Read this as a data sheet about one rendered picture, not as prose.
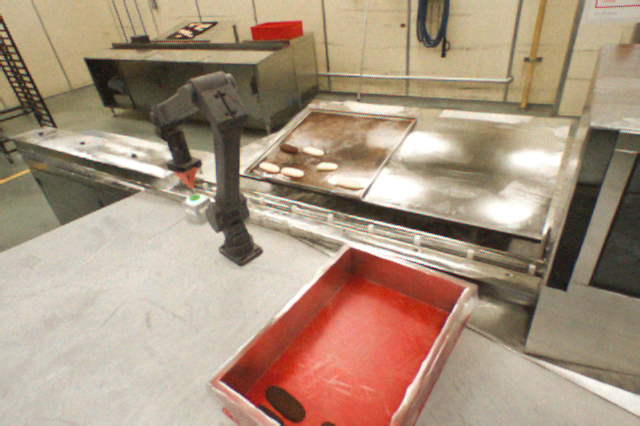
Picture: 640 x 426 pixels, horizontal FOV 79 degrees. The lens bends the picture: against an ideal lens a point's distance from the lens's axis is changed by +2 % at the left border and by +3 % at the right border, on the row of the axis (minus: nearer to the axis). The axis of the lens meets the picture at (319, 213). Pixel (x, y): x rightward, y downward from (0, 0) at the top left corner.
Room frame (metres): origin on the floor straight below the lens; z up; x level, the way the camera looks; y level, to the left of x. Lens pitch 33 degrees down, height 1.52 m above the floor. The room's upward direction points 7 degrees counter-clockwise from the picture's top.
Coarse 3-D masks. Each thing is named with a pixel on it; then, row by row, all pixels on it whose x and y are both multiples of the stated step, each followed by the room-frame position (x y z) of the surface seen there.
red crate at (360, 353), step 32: (352, 288) 0.71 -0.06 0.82; (384, 288) 0.70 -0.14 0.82; (320, 320) 0.62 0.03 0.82; (352, 320) 0.61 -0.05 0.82; (384, 320) 0.60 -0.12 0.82; (416, 320) 0.59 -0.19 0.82; (288, 352) 0.54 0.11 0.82; (320, 352) 0.53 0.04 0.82; (352, 352) 0.52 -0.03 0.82; (384, 352) 0.51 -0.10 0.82; (416, 352) 0.50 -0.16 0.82; (256, 384) 0.48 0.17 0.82; (288, 384) 0.47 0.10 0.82; (320, 384) 0.46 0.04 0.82; (352, 384) 0.45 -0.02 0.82; (384, 384) 0.44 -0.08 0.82; (320, 416) 0.39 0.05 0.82; (352, 416) 0.39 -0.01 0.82; (384, 416) 0.38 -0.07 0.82; (416, 416) 0.37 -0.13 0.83
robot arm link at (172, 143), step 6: (174, 126) 1.17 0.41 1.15; (168, 132) 1.13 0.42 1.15; (174, 132) 1.13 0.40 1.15; (180, 132) 1.14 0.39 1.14; (168, 138) 1.13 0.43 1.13; (174, 138) 1.13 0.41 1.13; (180, 138) 1.14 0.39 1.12; (168, 144) 1.14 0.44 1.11; (174, 144) 1.13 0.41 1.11; (180, 144) 1.13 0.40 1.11
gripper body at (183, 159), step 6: (186, 144) 1.16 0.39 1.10; (174, 150) 1.13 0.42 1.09; (180, 150) 1.13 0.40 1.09; (186, 150) 1.14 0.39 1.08; (174, 156) 1.13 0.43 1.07; (180, 156) 1.13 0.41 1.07; (186, 156) 1.14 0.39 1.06; (168, 162) 1.16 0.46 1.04; (174, 162) 1.14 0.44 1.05; (180, 162) 1.13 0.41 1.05; (186, 162) 1.13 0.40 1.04; (192, 162) 1.13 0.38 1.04; (198, 162) 1.14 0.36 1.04; (186, 168) 1.10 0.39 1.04
